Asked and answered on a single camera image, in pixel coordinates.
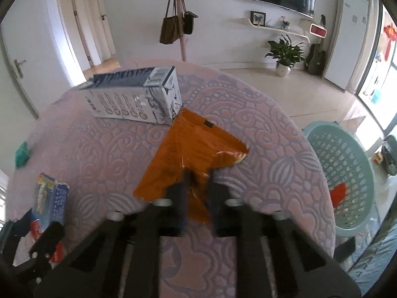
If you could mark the small black shoulder bag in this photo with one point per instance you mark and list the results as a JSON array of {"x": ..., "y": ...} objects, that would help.
[{"x": 187, "y": 24}]

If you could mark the white hallway door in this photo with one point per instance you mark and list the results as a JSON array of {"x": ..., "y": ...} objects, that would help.
[{"x": 105, "y": 31}]

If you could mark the metal bowl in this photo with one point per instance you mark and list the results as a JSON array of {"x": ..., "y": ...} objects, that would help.
[{"x": 390, "y": 161}]

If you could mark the red knot hanging ornament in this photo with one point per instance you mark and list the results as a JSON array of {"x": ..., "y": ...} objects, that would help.
[{"x": 390, "y": 32}]

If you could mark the patterned floor rug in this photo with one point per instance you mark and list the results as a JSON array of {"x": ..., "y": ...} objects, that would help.
[{"x": 369, "y": 254}]

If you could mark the red white box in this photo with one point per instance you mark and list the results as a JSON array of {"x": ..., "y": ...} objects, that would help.
[{"x": 318, "y": 30}]

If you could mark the black butterfly photo frame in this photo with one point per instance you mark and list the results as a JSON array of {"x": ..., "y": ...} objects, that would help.
[{"x": 258, "y": 18}]

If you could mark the small orange box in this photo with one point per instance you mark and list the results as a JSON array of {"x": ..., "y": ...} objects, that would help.
[{"x": 378, "y": 158}]

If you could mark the small teal packet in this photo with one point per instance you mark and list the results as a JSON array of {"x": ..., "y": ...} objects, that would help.
[{"x": 22, "y": 155}]

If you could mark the sliding glass door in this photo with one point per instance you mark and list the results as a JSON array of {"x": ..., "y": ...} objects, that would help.
[{"x": 389, "y": 77}]

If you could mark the pink coat rack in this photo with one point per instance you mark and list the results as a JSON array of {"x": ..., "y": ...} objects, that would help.
[{"x": 181, "y": 21}]

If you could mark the small blue red carton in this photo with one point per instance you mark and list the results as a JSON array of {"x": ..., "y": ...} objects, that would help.
[{"x": 51, "y": 198}]

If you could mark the small shelf ornament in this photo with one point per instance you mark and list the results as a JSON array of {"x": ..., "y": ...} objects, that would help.
[{"x": 285, "y": 24}]

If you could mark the large blue white milk carton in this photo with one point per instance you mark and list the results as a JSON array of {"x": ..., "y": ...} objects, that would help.
[{"x": 124, "y": 102}]

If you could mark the potted green plant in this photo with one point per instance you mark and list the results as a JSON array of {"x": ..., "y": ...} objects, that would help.
[{"x": 285, "y": 52}]

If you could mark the low curved white wall shelf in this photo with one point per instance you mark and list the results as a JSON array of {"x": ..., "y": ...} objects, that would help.
[{"x": 279, "y": 29}]

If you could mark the glass coffee table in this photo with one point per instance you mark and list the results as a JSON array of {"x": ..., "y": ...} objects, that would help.
[{"x": 372, "y": 142}]

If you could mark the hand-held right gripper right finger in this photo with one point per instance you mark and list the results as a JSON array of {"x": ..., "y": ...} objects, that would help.
[{"x": 215, "y": 205}]

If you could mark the teal bucket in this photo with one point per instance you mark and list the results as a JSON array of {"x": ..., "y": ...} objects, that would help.
[{"x": 376, "y": 96}]

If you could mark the teal plastic basket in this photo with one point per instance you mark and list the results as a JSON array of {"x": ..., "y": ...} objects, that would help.
[{"x": 328, "y": 144}]

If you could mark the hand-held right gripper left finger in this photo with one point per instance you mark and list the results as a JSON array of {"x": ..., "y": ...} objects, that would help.
[{"x": 181, "y": 205}]

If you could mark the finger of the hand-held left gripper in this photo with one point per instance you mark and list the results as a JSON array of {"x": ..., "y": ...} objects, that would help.
[
  {"x": 14, "y": 229},
  {"x": 49, "y": 242}
]

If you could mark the orange foil wrapper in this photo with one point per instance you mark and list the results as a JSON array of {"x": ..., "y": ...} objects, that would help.
[{"x": 186, "y": 142}]

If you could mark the dark acoustic guitar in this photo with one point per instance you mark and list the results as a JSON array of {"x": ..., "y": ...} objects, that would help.
[{"x": 316, "y": 60}]

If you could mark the brown handbag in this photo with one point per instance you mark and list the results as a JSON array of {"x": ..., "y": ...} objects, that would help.
[{"x": 169, "y": 31}]

